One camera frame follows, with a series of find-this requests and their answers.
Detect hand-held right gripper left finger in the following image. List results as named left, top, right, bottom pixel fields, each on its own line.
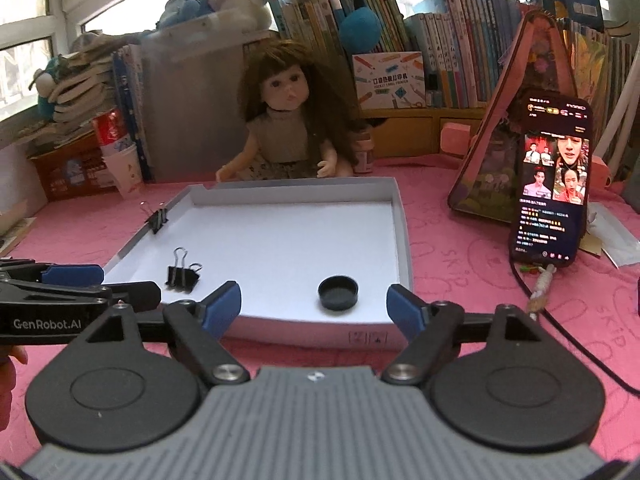
left=67, top=281, right=251, bottom=387

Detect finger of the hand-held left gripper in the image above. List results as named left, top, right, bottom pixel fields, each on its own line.
left=0, top=280, right=162, bottom=322
left=0, top=259, right=105, bottom=287

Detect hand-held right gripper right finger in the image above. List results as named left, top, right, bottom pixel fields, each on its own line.
left=381, top=284, right=556, bottom=387

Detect black binder clip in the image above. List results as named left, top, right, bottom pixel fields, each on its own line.
left=140, top=201, right=169, bottom=235
left=165, top=247, right=203, bottom=292

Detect black round cap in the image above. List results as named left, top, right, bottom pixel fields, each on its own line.
left=318, top=276, right=361, bottom=312

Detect white shallow cardboard box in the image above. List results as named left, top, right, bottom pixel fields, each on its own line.
left=102, top=176, right=415, bottom=352

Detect person's left hand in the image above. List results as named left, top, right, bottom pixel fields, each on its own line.
left=0, top=345, right=30, bottom=432

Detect pink printed tablecloth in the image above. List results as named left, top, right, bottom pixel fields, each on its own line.
left=0, top=152, right=640, bottom=467

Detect orange cardboard box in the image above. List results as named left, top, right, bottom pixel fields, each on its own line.
left=27, top=132, right=122, bottom=202

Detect white paper cup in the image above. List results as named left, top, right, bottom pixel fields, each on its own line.
left=102, top=144, right=146, bottom=200

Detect small brown jar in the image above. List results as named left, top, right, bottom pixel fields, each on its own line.
left=352, top=127, right=376, bottom=175

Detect blue upright folders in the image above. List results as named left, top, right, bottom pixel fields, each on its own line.
left=112, top=45, right=155, bottom=182

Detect wooden drawer organizer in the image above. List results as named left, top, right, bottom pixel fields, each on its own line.
left=360, top=106, right=489, bottom=159

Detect black smartphone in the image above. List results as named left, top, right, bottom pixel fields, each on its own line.
left=509, top=89, right=594, bottom=267

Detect pink triangular bag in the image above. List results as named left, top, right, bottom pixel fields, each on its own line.
left=447, top=10, right=592, bottom=224

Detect pink plastic case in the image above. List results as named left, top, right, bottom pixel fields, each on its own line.
left=440, top=122, right=474, bottom=155

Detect long-haired doll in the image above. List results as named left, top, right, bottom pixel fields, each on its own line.
left=216, top=40, right=364, bottom=184

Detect stack of worn books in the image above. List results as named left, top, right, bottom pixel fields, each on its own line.
left=19, top=32, right=120, bottom=157

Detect blue round plush toy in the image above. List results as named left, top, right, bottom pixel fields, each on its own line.
left=34, top=55, right=67, bottom=117

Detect grey storage box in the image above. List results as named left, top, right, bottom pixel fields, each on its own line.
left=139, top=27, right=275, bottom=184

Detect clear plastic packet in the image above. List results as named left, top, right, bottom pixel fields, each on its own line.
left=582, top=202, right=640, bottom=269

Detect white pencil-print box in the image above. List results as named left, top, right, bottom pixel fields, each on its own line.
left=351, top=51, right=427, bottom=111

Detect row of upright books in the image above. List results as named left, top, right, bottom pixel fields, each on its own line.
left=265, top=0, right=640, bottom=109

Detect large blue plush toy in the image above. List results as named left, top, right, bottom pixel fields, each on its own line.
left=295, top=0, right=397, bottom=56

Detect small blue plush toy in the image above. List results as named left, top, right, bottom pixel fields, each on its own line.
left=156, top=0, right=217, bottom=31

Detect beige braided charging cable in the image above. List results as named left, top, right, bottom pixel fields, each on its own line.
left=525, top=264, right=557, bottom=322

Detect black cable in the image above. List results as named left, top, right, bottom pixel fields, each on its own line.
left=510, top=259, right=640, bottom=392

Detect window frame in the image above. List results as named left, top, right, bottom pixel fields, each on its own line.
left=0, top=0, right=211, bottom=128

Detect white metal frame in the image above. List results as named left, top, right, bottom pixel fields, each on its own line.
left=595, top=45, right=640, bottom=162

